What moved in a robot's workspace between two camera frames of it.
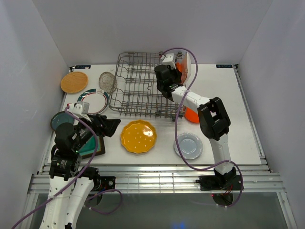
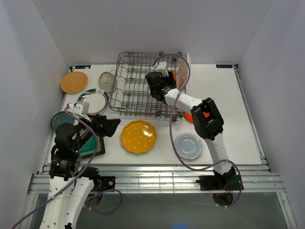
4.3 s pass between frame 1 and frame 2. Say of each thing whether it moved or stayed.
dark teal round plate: stayed
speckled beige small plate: stayed
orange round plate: moved
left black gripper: stayed
